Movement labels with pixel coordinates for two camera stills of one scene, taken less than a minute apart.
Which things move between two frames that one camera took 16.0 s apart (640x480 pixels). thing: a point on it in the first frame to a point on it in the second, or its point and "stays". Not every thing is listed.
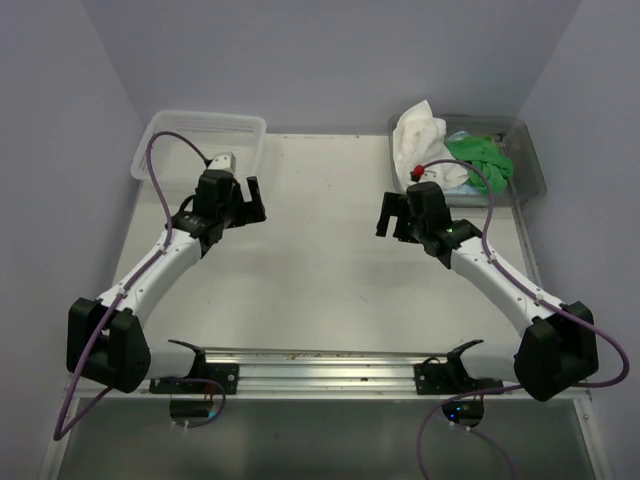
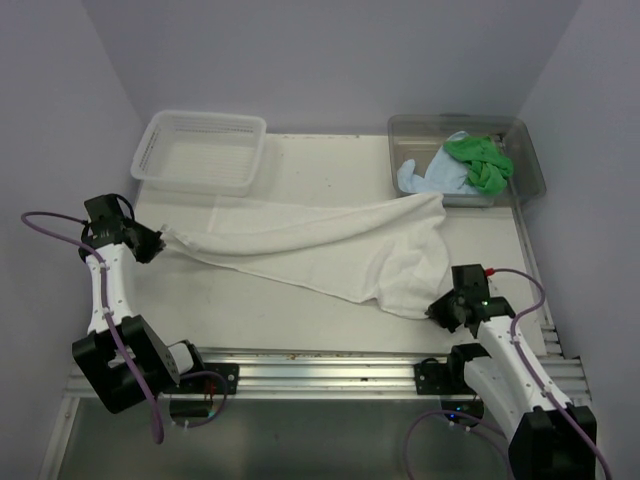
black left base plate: (225, 373) stays
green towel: (488, 155) stays
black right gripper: (394, 205) to (436, 311)
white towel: (419, 138) to (389, 254)
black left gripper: (250, 212) to (153, 244)
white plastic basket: (179, 143) stays
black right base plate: (434, 378) stays
